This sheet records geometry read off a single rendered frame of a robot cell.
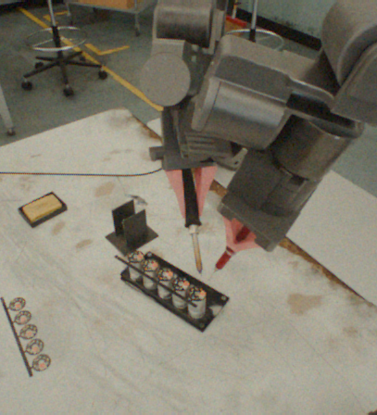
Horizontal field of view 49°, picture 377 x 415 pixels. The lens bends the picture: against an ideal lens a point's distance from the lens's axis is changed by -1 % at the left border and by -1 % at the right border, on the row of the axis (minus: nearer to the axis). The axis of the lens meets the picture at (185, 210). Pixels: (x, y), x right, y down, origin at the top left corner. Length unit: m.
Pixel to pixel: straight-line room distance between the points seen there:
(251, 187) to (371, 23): 0.16
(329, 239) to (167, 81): 0.43
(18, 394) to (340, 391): 0.41
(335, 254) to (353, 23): 0.50
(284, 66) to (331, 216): 0.53
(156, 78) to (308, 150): 0.21
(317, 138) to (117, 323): 0.42
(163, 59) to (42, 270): 0.41
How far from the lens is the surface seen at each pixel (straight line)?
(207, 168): 0.54
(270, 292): 0.67
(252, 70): 0.31
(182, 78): 0.47
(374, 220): 0.84
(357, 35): 0.29
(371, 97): 0.30
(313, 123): 0.32
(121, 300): 0.65
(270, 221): 0.38
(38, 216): 0.80
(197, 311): 0.59
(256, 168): 0.36
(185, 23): 0.54
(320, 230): 0.78
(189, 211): 0.58
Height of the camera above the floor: 1.28
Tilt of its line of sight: 43 degrees down
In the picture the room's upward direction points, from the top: straight up
